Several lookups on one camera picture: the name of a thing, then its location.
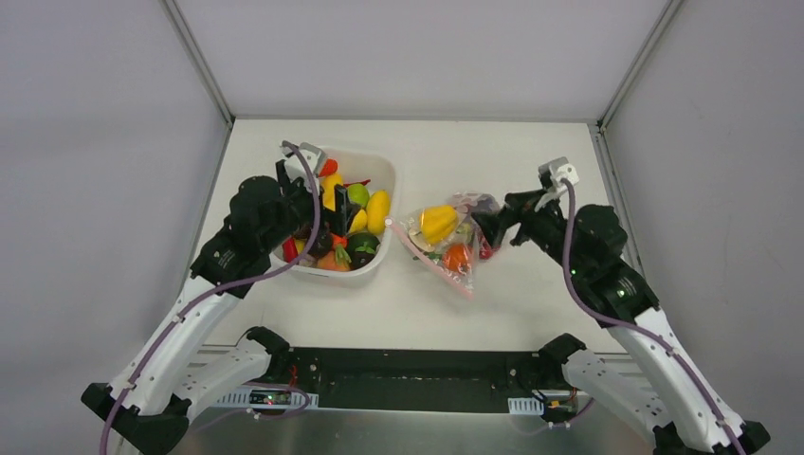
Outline clear pink-dotted zip bag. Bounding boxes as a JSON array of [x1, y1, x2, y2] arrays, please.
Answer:
[[385, 191, 488, 299]]

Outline orange pumpkin toy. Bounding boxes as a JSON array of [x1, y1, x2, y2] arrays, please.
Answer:
[[441, 243, 472, 275]]

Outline yellow bell pepper toy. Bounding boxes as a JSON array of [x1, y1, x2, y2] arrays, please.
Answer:
[[419, 205, 458, 245]]

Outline brown mushroom slice toy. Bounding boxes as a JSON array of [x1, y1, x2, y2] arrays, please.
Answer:
[[408, 227, 431, 252]]

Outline purple eggplant toy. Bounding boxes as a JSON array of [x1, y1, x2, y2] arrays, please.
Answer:
[[470, 194, 501, 213]]

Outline red cherry bunch green stem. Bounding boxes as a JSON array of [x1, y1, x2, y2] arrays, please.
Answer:
[[478, 236, 498, 261]]

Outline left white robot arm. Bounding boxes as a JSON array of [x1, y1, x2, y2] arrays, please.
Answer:
[[81, 155, 332, 454]]

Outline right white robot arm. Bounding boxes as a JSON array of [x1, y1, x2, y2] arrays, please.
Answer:
[[471, 191, 771, 454]]

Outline white plastic food bin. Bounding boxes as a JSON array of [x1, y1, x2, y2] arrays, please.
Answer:
[[287, 145, 402, 287]]

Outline yellow lemon toy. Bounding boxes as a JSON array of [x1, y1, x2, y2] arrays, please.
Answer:
[[348, 209, 368, 235]]

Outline green lime toy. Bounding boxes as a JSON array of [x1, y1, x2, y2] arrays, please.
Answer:
[[347, 183, 371, 209]]

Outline dark green avocado toy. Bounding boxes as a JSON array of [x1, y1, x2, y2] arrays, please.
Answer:
[[346, 232, 380, 270]]

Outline yellow banana toy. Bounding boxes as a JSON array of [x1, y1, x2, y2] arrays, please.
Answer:
[[321, 173, 344, 212]]

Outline peach toy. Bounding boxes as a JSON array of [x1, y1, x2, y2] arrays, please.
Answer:
[[316, 251, 351, 272]]

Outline red chili pepper toy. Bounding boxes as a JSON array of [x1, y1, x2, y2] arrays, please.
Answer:
[[282, 237, 299, 263]]

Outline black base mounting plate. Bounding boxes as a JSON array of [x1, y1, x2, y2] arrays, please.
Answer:
[[257, 347, 572, 413]]

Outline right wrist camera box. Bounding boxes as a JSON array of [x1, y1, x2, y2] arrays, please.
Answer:
[[537, 156, 579, 209]]

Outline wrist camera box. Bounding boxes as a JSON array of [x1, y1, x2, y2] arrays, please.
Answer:
[[537, 156, 579, 209], [281, 140, 329, 191]]

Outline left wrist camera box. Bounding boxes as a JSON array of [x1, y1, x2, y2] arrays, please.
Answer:
[[281, 140, 329, 191]]

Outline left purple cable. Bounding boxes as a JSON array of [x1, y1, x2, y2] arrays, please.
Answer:
[[98, 140, 322, 455]]

